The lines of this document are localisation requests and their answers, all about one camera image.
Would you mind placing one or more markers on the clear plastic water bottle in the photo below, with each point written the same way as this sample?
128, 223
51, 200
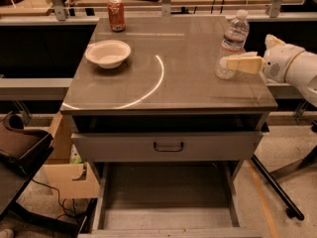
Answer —
233, 42

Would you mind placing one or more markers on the white bowl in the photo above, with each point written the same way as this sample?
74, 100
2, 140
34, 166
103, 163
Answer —
108, 54

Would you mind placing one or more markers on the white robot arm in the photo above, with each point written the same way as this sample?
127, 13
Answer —
302, 74

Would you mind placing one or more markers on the black chair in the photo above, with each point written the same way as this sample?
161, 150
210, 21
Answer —
22, 153

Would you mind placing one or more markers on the red coke can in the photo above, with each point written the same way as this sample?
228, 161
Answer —
115, 9

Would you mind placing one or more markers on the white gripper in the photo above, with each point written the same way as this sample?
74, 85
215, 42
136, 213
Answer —
279, 63

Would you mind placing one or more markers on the grey drawer cabinet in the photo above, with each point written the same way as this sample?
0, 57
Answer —
167, 92

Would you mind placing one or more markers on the cardboard box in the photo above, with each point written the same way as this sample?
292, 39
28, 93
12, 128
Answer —
72, 179

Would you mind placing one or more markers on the black stand leg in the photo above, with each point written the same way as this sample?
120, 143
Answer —
271, 177

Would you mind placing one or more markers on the black drawer handle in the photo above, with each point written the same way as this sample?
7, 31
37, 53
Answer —
168, 148

